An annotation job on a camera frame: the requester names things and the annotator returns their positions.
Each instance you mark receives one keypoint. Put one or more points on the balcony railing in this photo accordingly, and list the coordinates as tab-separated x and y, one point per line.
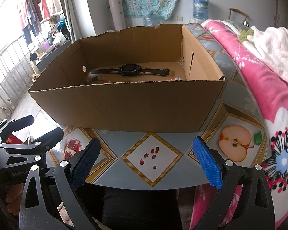
7	76

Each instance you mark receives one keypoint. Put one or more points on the brown cardboard box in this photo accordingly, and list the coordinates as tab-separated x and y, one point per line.
134	105

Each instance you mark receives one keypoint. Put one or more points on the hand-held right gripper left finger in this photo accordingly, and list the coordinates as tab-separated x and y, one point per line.
86	163

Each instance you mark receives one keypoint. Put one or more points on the pink floral blanket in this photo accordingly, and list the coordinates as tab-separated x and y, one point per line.
259	95

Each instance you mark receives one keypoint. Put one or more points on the green plush cloth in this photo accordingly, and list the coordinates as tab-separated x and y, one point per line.
246	34

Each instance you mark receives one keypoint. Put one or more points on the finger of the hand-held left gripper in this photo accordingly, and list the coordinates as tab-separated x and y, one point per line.
21	122
52	136

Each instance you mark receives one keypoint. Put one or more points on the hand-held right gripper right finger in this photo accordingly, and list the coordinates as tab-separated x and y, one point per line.
207	163

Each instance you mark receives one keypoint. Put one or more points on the person's black trousers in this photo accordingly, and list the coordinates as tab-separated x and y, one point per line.
139	208

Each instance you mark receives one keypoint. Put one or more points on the pile of clothes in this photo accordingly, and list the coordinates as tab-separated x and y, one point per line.
58	33

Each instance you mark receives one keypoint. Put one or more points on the white fleece blanket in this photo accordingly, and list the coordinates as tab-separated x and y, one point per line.
276	48

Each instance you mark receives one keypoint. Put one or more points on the black wrist watch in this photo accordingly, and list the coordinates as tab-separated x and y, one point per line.
130	69

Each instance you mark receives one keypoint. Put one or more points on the clear water bottle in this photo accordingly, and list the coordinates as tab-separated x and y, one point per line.
152	20

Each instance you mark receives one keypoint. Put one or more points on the blue water jug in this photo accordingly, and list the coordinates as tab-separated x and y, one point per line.
201	9

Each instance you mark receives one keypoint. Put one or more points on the person's left hand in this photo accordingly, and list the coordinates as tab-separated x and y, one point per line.
13	197

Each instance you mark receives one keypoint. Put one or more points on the hanging clothes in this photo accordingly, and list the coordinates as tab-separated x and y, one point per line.
34	14

